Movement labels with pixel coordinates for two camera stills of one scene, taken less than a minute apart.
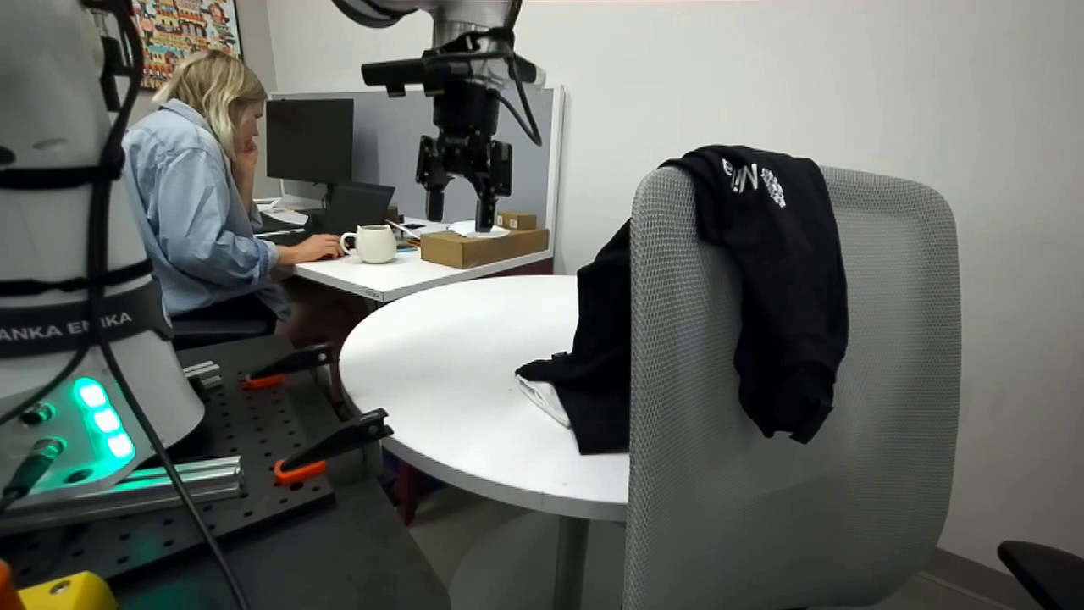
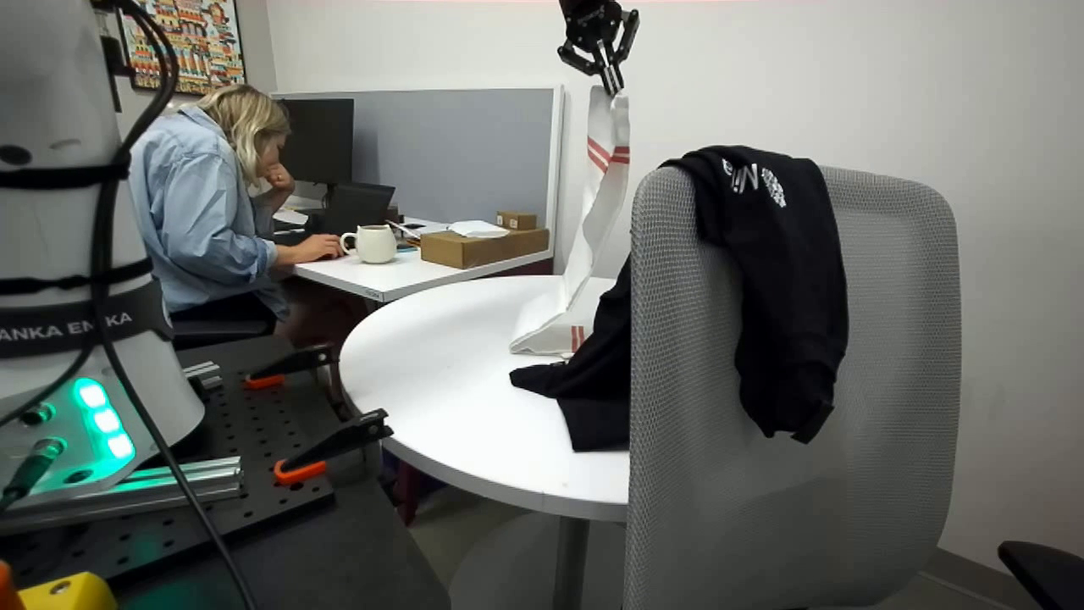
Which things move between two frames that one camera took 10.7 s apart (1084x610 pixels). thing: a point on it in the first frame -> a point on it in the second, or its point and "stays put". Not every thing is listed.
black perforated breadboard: (259, 409) stays put
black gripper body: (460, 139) -> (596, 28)
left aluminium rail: (136, 489) stays put
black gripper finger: (484, 215) -> (610, 64)
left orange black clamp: (275, 374) stays put
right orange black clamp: (314, 462) stays put
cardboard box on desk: (460, 245) stays put
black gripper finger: (435, 200) -> (579, 60)
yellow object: (67, 590) stays put
